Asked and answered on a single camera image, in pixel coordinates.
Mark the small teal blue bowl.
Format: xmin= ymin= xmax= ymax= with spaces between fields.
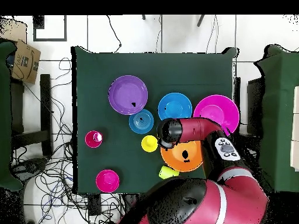
xmin=128 ymin=108 xmax=155 ymax=135

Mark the purple plastic bowl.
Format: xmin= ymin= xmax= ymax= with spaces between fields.
xmin=107 ymin=75 xmax=149 ymax=116

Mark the large orange plastic bowl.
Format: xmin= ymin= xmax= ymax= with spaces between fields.
xmin=160 ymin=139 xmax=204 ymax=173

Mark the green plastic cup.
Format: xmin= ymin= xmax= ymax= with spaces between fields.
xmin=158 ymin=165 xmax=180 ymax=180

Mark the black computer tower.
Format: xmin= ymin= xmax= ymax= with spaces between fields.
xmin=246 ymin=77 xmax=266 ymax=137

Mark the yellow plastic cup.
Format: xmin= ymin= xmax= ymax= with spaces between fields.
xmin=140 ymin=135 xmax=159 ymax=153

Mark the blue plastic bowl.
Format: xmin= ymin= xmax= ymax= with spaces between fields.
xmin=158 ymin=92 xmax=193 ymax=121

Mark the dark green tablecloth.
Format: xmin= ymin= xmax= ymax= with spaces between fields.
xmin=71 ymin=45 xmax=239 ymax=194

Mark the red plastic cup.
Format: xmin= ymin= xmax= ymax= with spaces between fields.
xmin=84 ymin=130 xmax=104 ymax=149

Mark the large pink plastic bowl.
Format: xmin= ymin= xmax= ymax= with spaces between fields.
xmin=193 ymin=94 xmax=241 ymax=137

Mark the small red plastic bowl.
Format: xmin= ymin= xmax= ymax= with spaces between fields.
xmin=95 ymin=169 xmax=120 ymax=194

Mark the green cloth covered side table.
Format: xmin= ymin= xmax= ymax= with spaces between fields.
xmin=253 ymin=44 xmax=299 ymax=193
xmin=0 ymin=41 xmax=24 ymax=193

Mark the printed cardboard box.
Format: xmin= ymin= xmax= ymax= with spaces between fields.
xmin=11 ymin=40 xmax=42 ymax=85

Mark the plain cardboard box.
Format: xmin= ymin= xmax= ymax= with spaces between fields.
xmin=0 ymin=18 xmax=29 ymax=44

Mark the black floor cable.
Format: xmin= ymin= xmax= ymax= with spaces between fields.
xmin=106 ymin=15 xmax=123 ymax=53

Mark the tangle of cables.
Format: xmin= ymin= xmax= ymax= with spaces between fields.
xmin=10 ymin=57 xmax=124 ymax=224

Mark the dark wooden stool frame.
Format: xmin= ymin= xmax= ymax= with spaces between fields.
xmin=233 ymin=76 xmax=241 ymax=103
xmin=10 ymin=73 xmax=53 ymax=157

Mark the black square frame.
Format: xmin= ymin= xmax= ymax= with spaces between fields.
xmin=33 ymin=15 xmax=68 ymax=42

